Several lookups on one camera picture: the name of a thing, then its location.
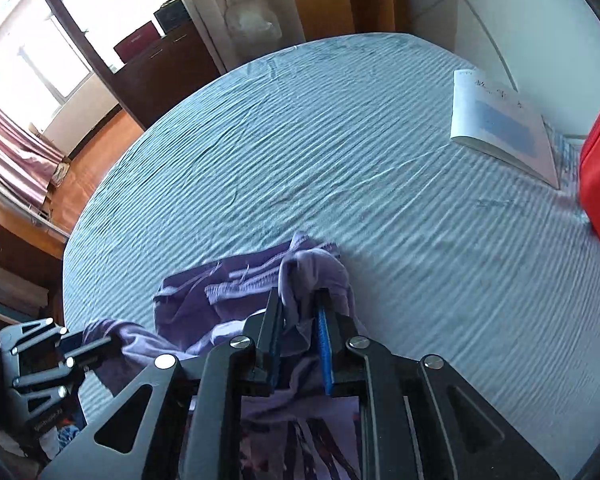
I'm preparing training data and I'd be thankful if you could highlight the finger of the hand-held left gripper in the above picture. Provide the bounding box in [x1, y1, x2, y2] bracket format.
[0, 318, 125, 358]
[13, 347, 117, 419]

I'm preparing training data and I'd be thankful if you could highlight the red box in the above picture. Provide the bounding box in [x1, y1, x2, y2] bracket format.
[113, 21, 162, 63]

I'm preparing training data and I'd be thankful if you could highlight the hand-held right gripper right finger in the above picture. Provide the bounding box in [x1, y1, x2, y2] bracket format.
[314, 290, 561, 480]

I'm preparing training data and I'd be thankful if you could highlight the striped pink fabric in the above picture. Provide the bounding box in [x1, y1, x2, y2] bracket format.
[0, 87, 63, 206]

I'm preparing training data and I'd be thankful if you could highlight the white padded headboard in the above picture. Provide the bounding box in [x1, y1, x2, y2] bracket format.
[405, 0, 600, 136]

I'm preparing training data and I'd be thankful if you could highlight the white paperback book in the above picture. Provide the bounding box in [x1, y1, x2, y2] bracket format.
[450, 69, 562, 190]

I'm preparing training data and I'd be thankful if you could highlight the dark wooden cabinet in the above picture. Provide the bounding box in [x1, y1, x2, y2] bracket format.
[97, 20, 226, 131]

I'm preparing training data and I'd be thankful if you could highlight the window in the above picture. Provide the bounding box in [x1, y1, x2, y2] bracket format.
[0, 0, 131, 136]

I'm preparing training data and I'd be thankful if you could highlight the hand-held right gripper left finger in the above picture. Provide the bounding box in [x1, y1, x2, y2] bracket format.
[40, 287, 286, 480]

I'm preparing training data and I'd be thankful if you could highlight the blue striped bed sheet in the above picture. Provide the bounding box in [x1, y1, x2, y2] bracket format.
[62, 32, 600, 480]

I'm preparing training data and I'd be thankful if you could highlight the purple garment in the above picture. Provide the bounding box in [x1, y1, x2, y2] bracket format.
[82, 231, 368, 480]

